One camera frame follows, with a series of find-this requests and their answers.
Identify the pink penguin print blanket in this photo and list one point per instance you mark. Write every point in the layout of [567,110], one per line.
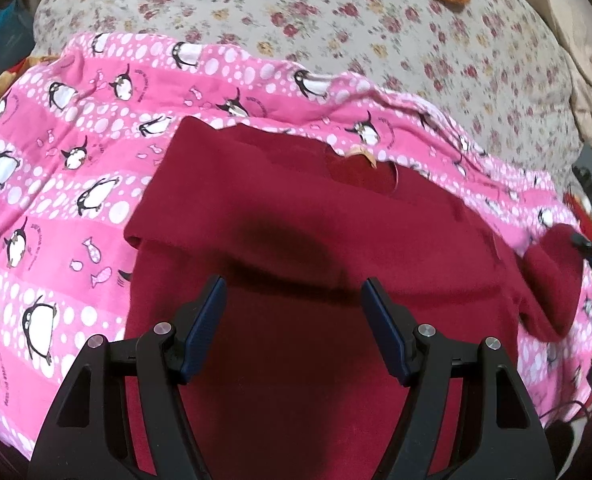
[50,200]

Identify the dark red sweater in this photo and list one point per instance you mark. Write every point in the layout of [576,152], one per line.
[296,200]

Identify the black device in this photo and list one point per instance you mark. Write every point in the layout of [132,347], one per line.
[586,185]

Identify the blue plastic bag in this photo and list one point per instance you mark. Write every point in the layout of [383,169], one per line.
[5,25]

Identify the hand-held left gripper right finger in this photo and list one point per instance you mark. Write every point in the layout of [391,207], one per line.
[386,330]

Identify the floral quilt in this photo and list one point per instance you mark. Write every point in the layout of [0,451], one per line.
[326,25]

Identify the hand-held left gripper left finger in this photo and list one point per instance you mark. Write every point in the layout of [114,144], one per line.
[205,330]

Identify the beige cloth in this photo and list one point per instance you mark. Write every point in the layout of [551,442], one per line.
[576,60]

